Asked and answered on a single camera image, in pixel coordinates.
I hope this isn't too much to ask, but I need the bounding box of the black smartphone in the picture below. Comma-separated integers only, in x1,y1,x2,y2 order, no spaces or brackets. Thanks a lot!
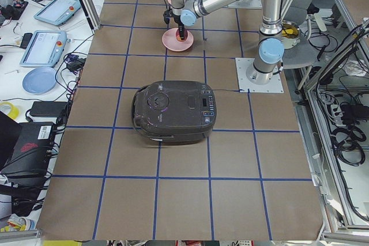
20,33,33,49

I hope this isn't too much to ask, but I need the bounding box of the teach pendant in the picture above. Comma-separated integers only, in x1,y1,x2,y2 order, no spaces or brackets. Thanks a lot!
20,30,67,67
33,0,81,26

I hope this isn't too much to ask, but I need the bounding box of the yellow tape roll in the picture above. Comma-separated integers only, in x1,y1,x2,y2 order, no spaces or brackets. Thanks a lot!
0,101,20,120

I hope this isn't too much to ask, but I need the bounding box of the black computer box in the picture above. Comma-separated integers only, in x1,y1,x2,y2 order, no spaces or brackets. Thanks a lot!
1,122,56,177

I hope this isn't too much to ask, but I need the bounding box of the far teach pendant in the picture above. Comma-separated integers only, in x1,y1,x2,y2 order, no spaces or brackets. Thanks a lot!
33,0,81,26

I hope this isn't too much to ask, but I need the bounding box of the near teach pendant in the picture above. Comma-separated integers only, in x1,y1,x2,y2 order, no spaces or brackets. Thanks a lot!
20,30,67,67

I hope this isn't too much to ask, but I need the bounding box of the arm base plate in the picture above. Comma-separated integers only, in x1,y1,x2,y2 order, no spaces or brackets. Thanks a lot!
227,0,262,10
235,58,284,93

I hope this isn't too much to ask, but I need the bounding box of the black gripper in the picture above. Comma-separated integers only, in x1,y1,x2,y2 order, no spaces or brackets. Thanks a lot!
163,9,185,41

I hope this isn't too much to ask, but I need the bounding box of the metal bowl with yellow object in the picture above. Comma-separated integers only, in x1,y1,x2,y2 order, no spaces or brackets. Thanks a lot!
281,21,300,50

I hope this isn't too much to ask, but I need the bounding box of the pink plate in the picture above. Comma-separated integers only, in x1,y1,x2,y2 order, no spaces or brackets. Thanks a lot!
161,28,194,52

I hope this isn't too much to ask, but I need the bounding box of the black power adapter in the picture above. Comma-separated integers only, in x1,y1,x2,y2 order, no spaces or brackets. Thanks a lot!
29,101,67,118

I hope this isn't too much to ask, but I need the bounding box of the blue plate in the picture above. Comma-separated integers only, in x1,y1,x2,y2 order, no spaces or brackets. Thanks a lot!
22,67,57,94

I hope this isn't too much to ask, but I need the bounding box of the grey round stool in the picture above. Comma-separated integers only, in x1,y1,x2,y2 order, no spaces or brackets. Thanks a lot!
282,35,317,70

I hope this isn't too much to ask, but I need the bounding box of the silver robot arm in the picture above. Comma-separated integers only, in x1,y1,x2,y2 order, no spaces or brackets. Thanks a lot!
162,0,285,86

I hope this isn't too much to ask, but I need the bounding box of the black rice cooker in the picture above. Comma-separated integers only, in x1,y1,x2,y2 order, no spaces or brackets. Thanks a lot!
131,80,217,143

